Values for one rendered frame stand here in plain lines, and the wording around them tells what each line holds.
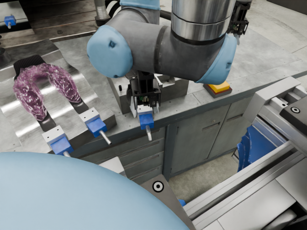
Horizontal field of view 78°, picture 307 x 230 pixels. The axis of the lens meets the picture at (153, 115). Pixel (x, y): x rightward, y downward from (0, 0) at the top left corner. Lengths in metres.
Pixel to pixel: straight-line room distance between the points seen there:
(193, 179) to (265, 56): 0.89
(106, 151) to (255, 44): 0.91
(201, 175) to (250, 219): 1.08
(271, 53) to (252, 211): 0.87
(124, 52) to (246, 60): 0.81
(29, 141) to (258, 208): 0.58
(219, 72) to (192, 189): 1.19
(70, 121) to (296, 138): 0.59
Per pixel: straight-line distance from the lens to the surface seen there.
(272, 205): 0.43
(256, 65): 1.01
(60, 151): 0.57
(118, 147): 0.82
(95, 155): 0.82
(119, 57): 0.29
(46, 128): 0.66
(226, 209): 0.40
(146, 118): 0.61
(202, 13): 0.24
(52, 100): 0.70
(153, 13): 0.40
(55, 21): 1.48
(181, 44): 0.27
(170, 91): 0.69
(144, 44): 0.30
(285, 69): 1.06
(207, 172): 1.49
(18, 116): 0.70
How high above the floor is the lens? 1.31
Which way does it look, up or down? 49 degrees down
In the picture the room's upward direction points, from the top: straight up
